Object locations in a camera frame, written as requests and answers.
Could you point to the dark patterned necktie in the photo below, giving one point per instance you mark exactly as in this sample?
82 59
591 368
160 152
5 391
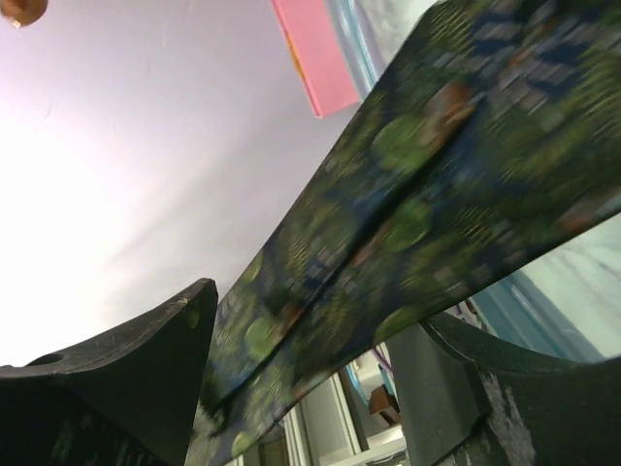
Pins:
266 352

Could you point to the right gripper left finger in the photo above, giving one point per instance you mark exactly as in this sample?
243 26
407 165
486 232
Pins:
124 397

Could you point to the small pink bin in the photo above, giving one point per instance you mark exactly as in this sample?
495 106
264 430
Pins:
317 54

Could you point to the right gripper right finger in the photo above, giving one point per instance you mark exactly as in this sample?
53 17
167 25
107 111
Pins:
469 398

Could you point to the yellow toy fruit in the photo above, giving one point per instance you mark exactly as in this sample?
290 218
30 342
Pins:
22 13

